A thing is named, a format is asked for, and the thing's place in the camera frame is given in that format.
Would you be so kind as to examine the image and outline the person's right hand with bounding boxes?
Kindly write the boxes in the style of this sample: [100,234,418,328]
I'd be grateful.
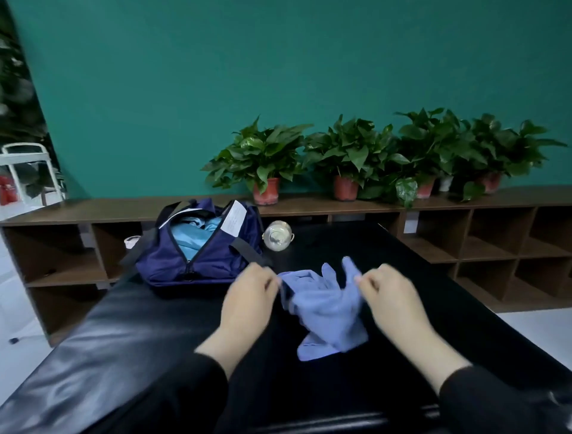
[356,263,436,343]

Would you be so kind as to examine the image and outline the person's left hand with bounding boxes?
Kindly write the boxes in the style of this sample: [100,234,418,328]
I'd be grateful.
[219,262,284,352]

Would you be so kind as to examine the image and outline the purple cloth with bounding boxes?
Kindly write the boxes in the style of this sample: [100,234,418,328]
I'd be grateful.
[279,256,370,362]

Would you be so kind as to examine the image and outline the clear bottle silver cap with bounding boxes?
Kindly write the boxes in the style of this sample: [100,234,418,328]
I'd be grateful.
[262,220,296,252]

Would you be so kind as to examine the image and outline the light blue vest black trim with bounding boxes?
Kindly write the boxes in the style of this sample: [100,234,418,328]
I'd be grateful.
[170,215,225,262]

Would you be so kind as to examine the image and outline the navy blue bag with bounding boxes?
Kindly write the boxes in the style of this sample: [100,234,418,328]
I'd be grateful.
[119,197,273,288]

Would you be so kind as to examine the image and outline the person's left forearm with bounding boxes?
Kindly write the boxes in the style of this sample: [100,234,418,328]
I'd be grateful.
[85,326,260,434]

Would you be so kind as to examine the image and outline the person's right forearm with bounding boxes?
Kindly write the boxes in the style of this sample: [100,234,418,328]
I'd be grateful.
[402,324,572,434]

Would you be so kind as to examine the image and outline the wooden shelf cabinet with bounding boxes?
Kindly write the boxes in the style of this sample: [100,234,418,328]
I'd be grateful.
[0,185,572,348]

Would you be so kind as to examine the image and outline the green plant in red pot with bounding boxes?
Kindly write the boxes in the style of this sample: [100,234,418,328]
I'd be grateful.
[204,116,314,207]
[304,114,403,202]
[456,113,568,202]

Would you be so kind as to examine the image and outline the green plant in white pot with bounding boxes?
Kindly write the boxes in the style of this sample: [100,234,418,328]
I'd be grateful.
[388,107,475,209]

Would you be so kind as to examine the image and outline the black leather bench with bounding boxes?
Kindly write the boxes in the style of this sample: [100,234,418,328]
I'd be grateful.
[0,221,572,434]

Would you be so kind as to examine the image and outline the white wheeled cart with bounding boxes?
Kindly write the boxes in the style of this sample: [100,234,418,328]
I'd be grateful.
[0,142,68,218]

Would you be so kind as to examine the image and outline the red bottle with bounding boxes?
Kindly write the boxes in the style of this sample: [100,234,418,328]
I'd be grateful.
[0,174,19,207]

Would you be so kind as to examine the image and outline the white metal rack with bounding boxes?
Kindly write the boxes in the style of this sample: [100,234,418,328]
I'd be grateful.
[0,0,59,193]

